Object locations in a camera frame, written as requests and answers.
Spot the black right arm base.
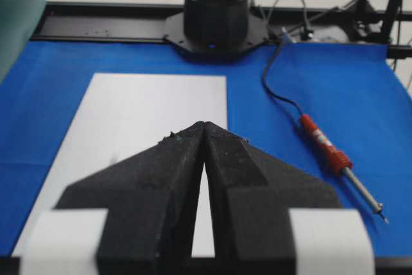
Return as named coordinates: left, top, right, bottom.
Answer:
left=164, top=0, right=268, bottom=58

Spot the blue table cloth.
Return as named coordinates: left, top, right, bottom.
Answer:
left=1, top=41, right=411, bottom=256

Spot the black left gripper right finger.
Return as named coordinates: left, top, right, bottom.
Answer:
left=204, top=122, right=342, bottom=274

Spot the black soldering iron cable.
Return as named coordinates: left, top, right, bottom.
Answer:
left=262, top=0, right=310, bottom=118

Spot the green cloth sheet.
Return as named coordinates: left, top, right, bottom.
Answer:
left=1, top=0, right=46, bottom=81

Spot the white board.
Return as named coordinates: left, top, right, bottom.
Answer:
left=13, top=73, right=227, bottom=256

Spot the black frame rail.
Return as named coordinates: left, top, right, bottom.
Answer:
left=32, top=1, right=411, bottom=59

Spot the red handled soldering iron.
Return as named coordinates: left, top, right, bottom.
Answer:
left=299, top=114, right=389, bottom=224

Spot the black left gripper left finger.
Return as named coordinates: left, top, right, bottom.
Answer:
left=56, top=122, right=205, bottom=274

